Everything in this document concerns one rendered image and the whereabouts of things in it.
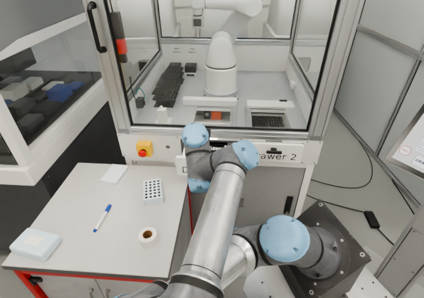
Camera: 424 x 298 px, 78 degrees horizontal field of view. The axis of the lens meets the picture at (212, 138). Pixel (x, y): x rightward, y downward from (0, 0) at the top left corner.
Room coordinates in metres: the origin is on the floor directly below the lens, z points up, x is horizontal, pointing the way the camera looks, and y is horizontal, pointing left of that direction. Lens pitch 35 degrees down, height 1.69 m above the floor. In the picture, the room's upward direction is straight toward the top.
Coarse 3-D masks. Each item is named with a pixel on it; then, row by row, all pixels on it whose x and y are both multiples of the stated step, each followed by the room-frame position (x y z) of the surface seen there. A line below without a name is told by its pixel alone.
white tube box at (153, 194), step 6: (150, 180) 0.92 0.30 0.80; (156, 180) 0.92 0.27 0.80; (144, 186) 0.88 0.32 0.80; (150, 186) 0.88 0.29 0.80; (156, 186) 0.88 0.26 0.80; (144, 192) 0.84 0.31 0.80; (150, 192) 0.84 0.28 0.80; (156, 192) 0.84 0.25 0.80; (144, 198) 0.81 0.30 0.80; (150, 198) 0.81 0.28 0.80; (156, 198) 0.81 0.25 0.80; (162, 198) 0.81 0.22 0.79; (144, 204) 0.80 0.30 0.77; (150, 204) 0.80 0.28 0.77
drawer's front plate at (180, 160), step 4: (176, 156) 0.94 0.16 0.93; (180, 156) 0.94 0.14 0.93; (184, 156) 0.94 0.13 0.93; (176, 160) 0.93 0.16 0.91; (180, 160) 0.93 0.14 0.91; (184, 160) 0.93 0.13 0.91; (176, 164) 0.93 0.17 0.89; (180, 164) 0.93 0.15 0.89; (184, 164) 0.93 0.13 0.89; (180, 168) 0.93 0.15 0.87; (184, 168) 0.93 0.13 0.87; (180, 172) 0.93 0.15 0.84
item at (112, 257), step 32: (64, 192) 0.88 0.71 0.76; (96, 192) 0.88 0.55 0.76; (128, 192) 0.88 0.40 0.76; (32, 224) 0.70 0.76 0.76; (64, 224) 0.70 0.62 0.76; (96, 224) 0.70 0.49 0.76; (128, 224) 0.70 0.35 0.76; (160, 224) 0.70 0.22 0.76; (64, 256) 0.56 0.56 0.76; (96, 256) 0.56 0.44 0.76; (128, 256) 0.55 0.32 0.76; (160, 256) 0.55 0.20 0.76; (32, 288) 0.53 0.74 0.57; (64, 288) 0.54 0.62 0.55; (96, 288) 0.53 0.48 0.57; (128, 288) 0.52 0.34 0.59
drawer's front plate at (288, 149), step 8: (256, 144) 1.03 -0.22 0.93; (264, 144) 1.03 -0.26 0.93; (272, 144) 1.03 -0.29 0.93; (280, 144) 1.03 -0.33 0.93; (288, 144) 1.03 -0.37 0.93; (296, 144) 1.03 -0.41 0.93; (264, 152) 1.03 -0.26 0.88; (288, 152) 1.02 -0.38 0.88; (296, 152) 1.02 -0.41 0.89; (264, 160) 1.03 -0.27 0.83; (272, 160) 1.02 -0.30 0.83; (280, 160) 1.02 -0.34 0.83; (288, 160) 1.02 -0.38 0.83; (296, 160) 1.01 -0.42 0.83
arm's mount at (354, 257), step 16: (320, 208) 0.59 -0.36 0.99; (304, 224) 0.56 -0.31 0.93; (320, 224) 0.54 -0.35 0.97; (336, 224) 0.52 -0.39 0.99; (352, 240) 0.46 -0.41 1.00; (352, 256) 0.42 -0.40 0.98; (368, 256) 0.41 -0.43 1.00; (288, 272) 0.47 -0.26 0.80; (336, 272) 0.40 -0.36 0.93; (352, 272) 0.39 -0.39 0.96; (304, 288) 0.39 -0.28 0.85; (320, 288) 0.38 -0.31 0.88; (336, 288) 0.38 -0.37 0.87
